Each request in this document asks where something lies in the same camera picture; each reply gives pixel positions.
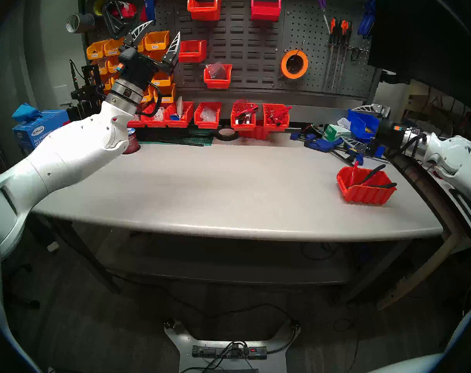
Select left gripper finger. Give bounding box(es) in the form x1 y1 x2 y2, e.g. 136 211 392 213
123 21 154 52
162 31 181 74

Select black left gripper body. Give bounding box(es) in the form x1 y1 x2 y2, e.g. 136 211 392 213
116 47 174 93

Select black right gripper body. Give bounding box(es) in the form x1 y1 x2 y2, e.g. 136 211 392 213
371 119 405 158

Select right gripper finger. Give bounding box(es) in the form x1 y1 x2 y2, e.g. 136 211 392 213
341 137 387 159
351 103 391 120

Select red handled flush cutters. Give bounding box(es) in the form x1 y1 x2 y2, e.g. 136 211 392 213
348 161 376 188

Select dark green handled pliers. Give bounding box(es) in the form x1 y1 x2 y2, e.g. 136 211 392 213
360 164 398 190

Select red plastic storage box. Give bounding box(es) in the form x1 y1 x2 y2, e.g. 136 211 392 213
336 166 397 206

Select green white tissue box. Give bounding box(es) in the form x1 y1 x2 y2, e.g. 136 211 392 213
323 124 352 143

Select red small tools bundle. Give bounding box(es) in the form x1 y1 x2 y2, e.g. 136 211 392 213
266 105 293 124

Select blue cleaning cloth box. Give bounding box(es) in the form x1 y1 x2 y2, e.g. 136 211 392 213
12 110 71 151

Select blue plastic bin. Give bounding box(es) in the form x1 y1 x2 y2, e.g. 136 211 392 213
347 109 381 141

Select black metal clamp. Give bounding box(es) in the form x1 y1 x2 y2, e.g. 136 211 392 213
102 0 139 39

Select clear plastic parts bags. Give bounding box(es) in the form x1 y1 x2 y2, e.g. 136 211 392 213
206 61 226 80

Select black metal stand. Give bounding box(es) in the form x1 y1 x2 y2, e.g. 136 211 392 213
69 59 106 122

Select orange black screwdriver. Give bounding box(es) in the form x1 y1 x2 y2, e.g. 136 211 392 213
338 21 353 90
332 19 348 91
324 18 338 90

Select green cutting mat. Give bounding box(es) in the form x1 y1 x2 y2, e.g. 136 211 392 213
138 128 214 147

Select black long ruler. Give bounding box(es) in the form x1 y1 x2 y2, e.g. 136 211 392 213
142 137 205 147

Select black tape roll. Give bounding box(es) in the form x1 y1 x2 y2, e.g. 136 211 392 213
214 127 239 142

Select blue spring clamps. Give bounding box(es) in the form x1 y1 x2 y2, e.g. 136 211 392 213
358 0 377 40

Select black monitor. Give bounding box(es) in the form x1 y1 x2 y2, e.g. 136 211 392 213
367 0 471 116

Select orange tape roll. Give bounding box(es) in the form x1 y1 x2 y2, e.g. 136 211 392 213
280 50 309 80

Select blue cloth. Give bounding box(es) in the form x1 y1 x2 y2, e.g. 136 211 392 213
12 103 43 123

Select black table leg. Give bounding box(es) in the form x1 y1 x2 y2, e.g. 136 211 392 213
332 240 412 307
45 217 121 294

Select black power strip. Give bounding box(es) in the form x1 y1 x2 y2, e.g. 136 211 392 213
192 344 268 360

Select grey duct tape roll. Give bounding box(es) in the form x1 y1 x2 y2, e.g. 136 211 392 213
66 13 95 34

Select red wire spool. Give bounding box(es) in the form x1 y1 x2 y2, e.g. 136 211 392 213
122 127 141 155

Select white wall plate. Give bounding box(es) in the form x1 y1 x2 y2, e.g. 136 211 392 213
53 85 72 106

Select grey pegboard tool wall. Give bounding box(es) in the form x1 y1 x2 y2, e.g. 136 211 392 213
78 0 377 101

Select red wire tangle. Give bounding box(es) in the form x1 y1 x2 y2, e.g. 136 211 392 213
235 98 259 113

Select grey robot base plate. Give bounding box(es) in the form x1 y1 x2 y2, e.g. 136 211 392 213
164 321 301 373

